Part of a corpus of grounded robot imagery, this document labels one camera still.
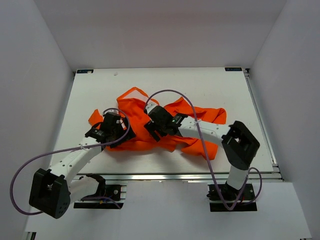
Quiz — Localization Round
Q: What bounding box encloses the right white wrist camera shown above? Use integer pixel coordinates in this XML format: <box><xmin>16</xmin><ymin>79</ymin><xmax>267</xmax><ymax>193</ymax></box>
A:
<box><xmin>144</xmin><ymin>101</ymin><xmax>158</xmax><ymax>115</ymax></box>

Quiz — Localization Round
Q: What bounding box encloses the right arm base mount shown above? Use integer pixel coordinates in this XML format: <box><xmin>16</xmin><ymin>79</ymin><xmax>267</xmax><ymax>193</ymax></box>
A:
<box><xmin>206</xmin><ymin>183</ymin><xmax>258</xmax><ymax>213</ymax></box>

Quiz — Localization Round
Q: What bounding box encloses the aluminium right side rail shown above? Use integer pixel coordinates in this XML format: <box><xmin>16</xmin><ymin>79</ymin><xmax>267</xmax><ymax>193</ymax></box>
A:
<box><xmin>243</xmin><ymin>68</ymin><xmax>283</xmax><ymax>180</ymax></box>

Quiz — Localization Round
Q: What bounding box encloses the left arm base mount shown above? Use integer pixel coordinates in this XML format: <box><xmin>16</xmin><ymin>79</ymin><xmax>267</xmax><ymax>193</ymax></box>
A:
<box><xmin>73</xmin><ymin>173</ymin><xmax>127</xmax><ymax>210</ymax></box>

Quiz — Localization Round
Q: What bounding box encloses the aluminium front rail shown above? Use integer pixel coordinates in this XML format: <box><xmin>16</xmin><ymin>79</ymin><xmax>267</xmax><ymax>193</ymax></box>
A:
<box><xmin>74</xmin><ymin>171</ymin><xmax>283</xmax><ymax>181</ymax></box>

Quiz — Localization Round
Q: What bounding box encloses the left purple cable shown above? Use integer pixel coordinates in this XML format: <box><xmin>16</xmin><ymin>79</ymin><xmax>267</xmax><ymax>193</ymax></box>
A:
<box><xmin>9</xmin><ymin>107</ymin><xmax>131</xmax><ymax>216</ymax></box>

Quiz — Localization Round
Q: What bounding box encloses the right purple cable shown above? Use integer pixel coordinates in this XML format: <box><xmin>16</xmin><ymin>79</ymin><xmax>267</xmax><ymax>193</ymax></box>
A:
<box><xmin>144</xmin><ymin>89</ymin><xmax>263</xmax><ymax>211</ymax></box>

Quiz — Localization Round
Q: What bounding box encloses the aluminium rail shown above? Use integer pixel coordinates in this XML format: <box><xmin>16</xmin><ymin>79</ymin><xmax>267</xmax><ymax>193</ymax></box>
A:
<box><xmin>243</xmin><ymin>68</ymin><xmax>283</xmax><ymax>180</ymax></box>
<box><xmin>74</xmin><ymin>171</ymin><xmax>283</xmax><ymax>181</ymax></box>

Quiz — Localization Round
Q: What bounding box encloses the left blue corner label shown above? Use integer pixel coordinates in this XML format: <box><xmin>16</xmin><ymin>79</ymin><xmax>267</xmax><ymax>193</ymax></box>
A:
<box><xmin>76</xmin><ymin>69</ymin><xmax>94</xmax><ymax>74</ymax></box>

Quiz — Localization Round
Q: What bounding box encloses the orange zip jacket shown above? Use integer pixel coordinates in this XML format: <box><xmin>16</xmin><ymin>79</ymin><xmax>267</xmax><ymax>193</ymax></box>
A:
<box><xmin>88</xmin><ymin>87</ymin><xmax>227</xmax><ymax>160</ymax></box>

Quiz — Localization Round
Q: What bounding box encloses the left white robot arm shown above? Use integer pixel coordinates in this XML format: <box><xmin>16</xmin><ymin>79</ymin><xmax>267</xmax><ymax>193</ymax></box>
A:
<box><xmin>29</xmin><ymin>110</ymin><xmax>136</xmax><ymax>219</ymax></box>

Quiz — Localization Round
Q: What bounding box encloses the blue corner label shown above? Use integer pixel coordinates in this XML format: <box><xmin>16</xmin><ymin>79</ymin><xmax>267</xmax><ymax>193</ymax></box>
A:
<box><xmin>76</xmin><ymin>69</ymin><xmax>94</xmax><ymax>74</ymax></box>
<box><xmin>224</xmin><ymin>67</ymin><xmax>243</xmax><ymax>72</ymax></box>

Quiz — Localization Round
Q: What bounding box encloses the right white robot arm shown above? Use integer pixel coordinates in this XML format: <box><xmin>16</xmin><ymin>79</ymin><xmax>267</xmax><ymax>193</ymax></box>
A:
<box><xmin>144</xmin><ymin>103</ymin><xmax>260</xmax><ymax>201</ymax></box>

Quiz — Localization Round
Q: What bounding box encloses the purple cable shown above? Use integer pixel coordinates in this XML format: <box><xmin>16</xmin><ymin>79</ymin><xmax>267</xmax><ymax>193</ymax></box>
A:
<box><xmin>9</xmin><ymin>107</ymin><xmax>131</xmax><ymax>216</ymax></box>
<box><xmin>144</xmin><ymin>89</ymin><xmax>263</xmax><ymax>211</ymax></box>

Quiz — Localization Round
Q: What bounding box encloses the right blue corner label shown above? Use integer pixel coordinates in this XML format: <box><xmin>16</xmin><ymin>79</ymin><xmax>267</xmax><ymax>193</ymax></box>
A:
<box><xmin>224</xmin><ymin>67</ymin><xmax>243</xmax><ymax>72</ymax></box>

